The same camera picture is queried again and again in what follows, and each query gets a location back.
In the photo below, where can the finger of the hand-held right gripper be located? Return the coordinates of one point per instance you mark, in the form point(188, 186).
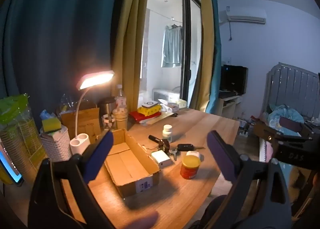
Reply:
point(290, 124)
point(270, 134)

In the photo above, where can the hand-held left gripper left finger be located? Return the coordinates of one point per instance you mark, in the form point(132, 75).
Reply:
point(100, 154)

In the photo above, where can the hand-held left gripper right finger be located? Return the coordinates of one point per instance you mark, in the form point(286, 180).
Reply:
point(220, 154)

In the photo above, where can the white earbuds case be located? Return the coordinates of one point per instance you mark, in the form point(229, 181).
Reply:
point(193, 153)

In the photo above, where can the cardboard box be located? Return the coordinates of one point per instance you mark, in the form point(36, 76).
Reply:
point(130, 164)

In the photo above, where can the red can yellow lid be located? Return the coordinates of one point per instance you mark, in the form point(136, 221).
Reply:
point(190, 167)

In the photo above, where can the black car key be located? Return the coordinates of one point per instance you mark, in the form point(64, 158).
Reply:
point(185, 147)

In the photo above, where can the silver key bunch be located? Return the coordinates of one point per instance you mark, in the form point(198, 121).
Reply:
point(174, 153)

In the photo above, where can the black flashlight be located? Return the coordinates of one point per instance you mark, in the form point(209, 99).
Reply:
point(153, 138)

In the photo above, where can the white pill bottle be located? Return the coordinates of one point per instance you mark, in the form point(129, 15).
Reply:
point(167, 134)

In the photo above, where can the brown leather watch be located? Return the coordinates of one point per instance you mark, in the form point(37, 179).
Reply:
point(164, 145)

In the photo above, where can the white charger block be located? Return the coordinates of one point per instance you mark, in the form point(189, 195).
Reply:
point(160, 159)

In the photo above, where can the blue blanket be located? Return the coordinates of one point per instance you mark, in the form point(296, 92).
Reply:
point(282, 114)

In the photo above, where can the glass jar pink labels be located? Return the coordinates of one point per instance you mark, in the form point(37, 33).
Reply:
point(108, 121)

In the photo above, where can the brown lamp carton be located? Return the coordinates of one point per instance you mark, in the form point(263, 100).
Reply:
point(87, 121)

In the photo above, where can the grey padded bed headboard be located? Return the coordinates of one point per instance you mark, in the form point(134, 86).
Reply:
point(292, 86)

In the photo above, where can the stack of brown paper cups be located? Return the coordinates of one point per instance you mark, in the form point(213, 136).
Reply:
point(120, 120)

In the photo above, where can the white woven basket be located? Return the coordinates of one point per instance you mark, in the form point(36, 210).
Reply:
point(56, 144)

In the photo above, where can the steel thermos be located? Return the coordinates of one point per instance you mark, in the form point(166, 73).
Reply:
point(106, 106)

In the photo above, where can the light wood computer desk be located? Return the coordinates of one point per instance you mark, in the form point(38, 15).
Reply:
point(228, 105)

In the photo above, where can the red book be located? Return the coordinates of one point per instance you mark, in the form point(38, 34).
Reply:
point(136, 116)

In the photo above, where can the yellow green sponge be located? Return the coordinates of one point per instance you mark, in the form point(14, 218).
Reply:
point(51, 126)

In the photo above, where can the clear water bottle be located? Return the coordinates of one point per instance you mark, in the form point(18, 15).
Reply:
point(120, 101)

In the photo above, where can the clear plastic packaging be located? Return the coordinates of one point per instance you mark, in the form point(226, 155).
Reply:
point(68, 102)

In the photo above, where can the person's dark trousers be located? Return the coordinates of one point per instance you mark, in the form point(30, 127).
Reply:
point(212, 214)

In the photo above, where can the pale yellow tissue pack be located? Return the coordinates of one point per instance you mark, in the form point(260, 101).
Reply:
point(181, 104)

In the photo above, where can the yellow printed packet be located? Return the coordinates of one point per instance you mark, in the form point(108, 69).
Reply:
point(148, 110)

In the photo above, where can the pale blue plastic bag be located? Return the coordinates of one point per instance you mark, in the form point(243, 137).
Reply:
point(47, 115)

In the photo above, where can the black monitor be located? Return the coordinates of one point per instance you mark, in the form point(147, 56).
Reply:
point(233, 79)

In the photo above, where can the grey white flat device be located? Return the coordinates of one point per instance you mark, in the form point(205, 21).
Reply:
point(150, 104)

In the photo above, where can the white desk lamp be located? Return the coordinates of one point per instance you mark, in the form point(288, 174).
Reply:
point(96, 79)

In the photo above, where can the green wipes packet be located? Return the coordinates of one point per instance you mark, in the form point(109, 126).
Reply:
point(22, 131)

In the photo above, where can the lit screen device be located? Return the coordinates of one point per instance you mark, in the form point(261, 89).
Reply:
point(10, 166)

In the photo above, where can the narrow teal curtain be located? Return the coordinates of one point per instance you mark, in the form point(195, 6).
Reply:
point(217, 56)

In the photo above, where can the narrow yellow curtain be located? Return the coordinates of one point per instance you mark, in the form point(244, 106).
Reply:
point(206, 44)

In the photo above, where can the wide yellow curtain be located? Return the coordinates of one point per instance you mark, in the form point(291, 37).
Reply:
point(130, 44)

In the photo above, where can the hanging pale green shirt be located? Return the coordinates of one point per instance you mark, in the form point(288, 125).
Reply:
point(171, 46)

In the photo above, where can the white air conditioner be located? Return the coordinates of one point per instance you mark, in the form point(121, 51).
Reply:
point(243, 15)

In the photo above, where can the large teal curtain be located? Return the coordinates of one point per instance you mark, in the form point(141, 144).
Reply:
point(62, 31)

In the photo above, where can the black sliding door frame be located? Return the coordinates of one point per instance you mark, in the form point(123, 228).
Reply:
point(186, 44)

